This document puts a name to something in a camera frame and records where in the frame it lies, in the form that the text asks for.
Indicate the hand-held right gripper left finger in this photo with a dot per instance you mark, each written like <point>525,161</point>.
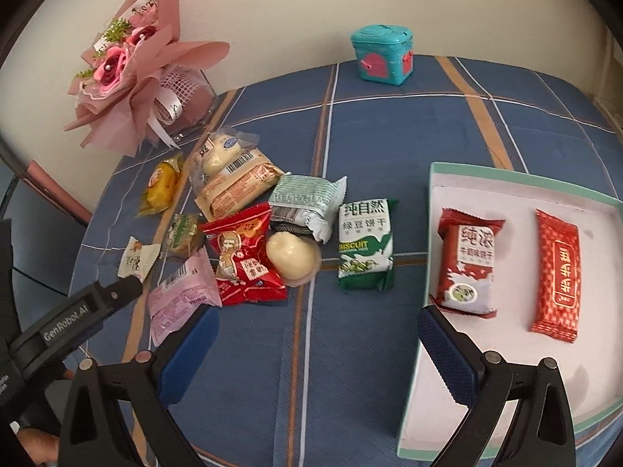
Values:
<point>191,350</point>

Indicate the red patterned snack packet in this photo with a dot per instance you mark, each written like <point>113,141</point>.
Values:
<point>555,277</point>

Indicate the green and white foil packet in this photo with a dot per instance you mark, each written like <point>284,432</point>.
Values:
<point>301,199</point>

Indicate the round cream bun packet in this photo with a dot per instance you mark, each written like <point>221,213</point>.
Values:
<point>292,255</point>

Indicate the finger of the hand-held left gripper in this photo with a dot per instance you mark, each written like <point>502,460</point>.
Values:
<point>87,309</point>

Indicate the red cartoon snack packet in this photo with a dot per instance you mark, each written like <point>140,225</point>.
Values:
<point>243,265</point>

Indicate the pink snack packet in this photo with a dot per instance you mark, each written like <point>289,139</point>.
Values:
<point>182,296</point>

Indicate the clear packet with round bun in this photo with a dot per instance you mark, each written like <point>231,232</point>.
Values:
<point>219,155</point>

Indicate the white box with teal rim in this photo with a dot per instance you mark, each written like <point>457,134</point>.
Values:
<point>516,374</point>

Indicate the person's left hand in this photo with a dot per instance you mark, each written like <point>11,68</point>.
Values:
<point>36,445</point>

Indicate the green biscuit packet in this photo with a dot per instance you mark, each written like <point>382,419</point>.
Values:
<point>365,248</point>

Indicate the beige packet with red print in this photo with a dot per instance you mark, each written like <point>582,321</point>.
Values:
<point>238,187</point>

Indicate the blue plaid tablecloth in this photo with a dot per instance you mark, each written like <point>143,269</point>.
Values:
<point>340,350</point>

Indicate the pink furniture edge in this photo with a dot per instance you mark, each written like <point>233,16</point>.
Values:
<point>53,189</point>

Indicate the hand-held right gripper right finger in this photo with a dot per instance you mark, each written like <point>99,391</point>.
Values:
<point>445,352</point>

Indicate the red and white biscuit packet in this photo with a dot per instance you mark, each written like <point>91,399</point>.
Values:
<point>467,262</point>

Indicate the pink flower bouquet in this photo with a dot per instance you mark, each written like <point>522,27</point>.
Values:
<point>121,58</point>

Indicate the clear vase with mesh ribbon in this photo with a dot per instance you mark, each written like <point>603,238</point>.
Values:
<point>192,102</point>

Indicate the small green cake packet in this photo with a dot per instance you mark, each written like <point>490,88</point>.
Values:
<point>182,236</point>

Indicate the teal toy box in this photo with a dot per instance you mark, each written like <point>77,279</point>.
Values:
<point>384,56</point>

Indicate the small white candy packet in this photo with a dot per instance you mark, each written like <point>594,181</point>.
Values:
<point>136,258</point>

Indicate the yellow cake packet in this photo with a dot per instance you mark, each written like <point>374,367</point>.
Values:
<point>158,187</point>

